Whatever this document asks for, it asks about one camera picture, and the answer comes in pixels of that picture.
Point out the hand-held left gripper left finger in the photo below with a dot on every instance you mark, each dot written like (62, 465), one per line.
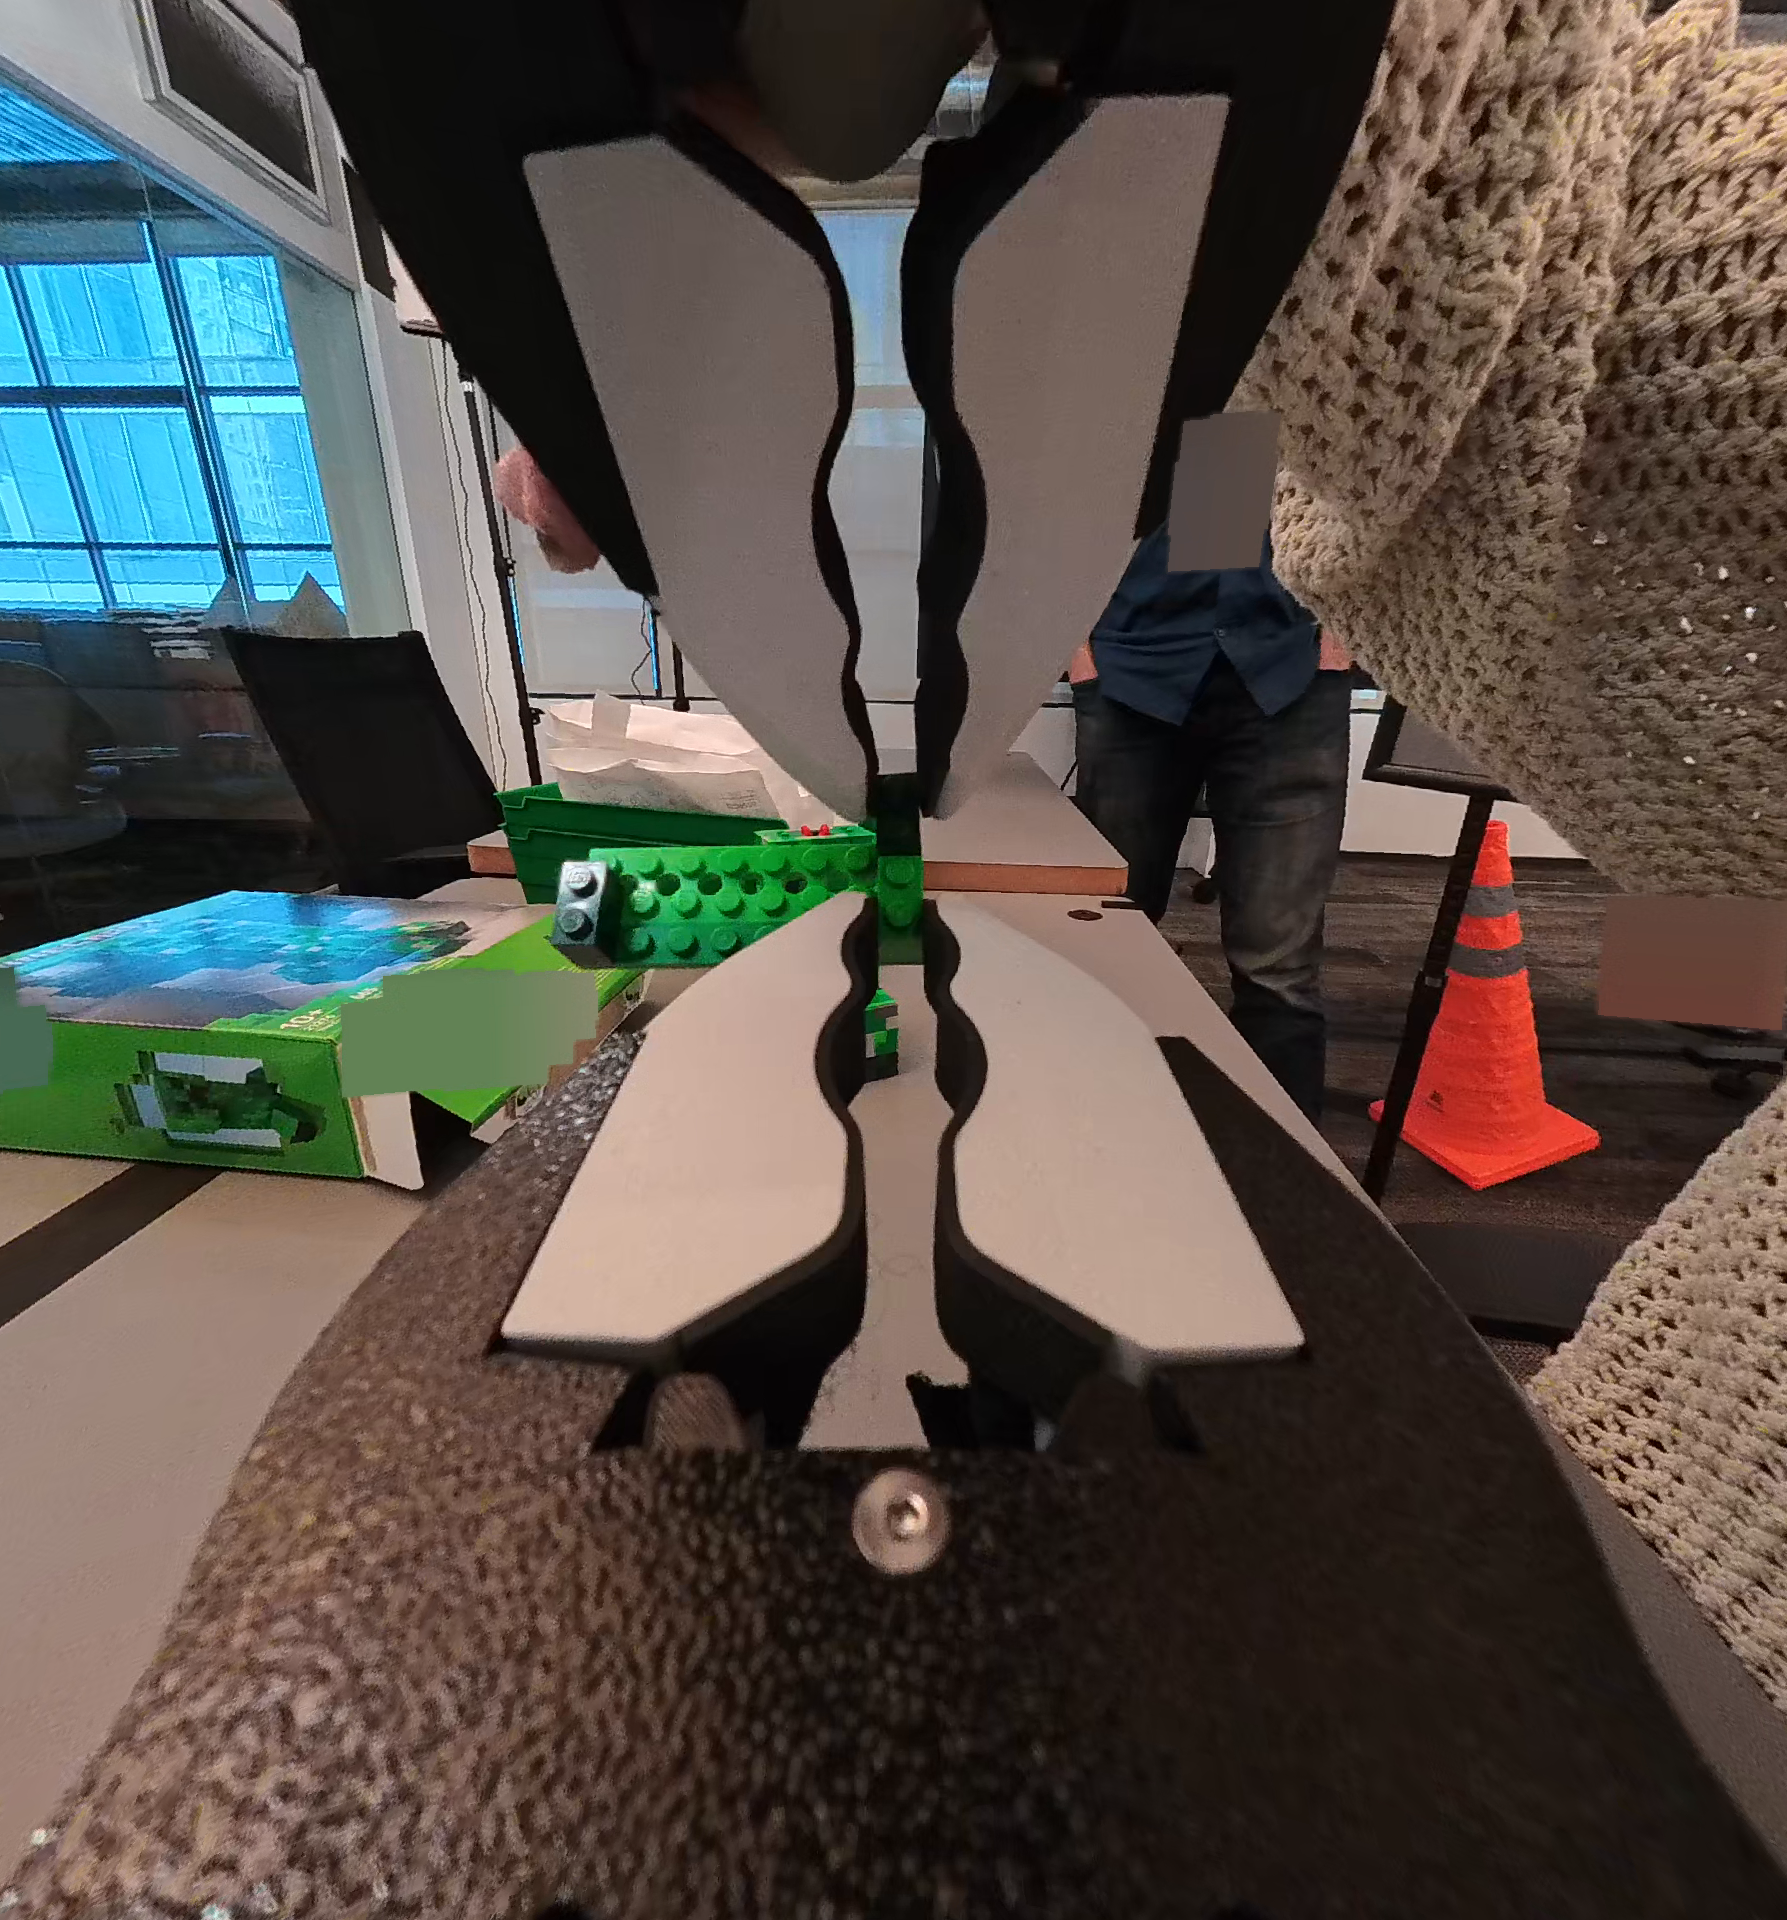
(696, 1186)

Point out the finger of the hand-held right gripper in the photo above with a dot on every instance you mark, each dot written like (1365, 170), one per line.
(696, 421)
(1072, 374)

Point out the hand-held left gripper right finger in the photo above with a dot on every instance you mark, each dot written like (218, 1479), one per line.
(1103, 1186)

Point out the green lego plate assembly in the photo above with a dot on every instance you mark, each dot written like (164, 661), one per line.
(713, 896)

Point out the person's right forearm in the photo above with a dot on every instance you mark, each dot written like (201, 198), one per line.
(1555, 453)

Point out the green pixel pattern lego brick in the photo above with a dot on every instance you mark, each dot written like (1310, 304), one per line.
(879, 1035)

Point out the green lego set box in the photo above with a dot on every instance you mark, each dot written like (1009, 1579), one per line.
(231, 940)

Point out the person's right hand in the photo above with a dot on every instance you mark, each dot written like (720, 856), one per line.
(540, 513)

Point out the white crumpled paper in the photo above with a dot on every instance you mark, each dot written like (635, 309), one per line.
(653, 763)

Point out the green plastic bin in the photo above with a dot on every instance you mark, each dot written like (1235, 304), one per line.
(638, 833)

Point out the orange traffic cone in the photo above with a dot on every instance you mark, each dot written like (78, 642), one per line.
(1485, 1052)

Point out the black office chair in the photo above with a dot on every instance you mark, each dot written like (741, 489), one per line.
(355, 749)

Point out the person's cream knit sweater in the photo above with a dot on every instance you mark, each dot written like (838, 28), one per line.
(1717, 1427)

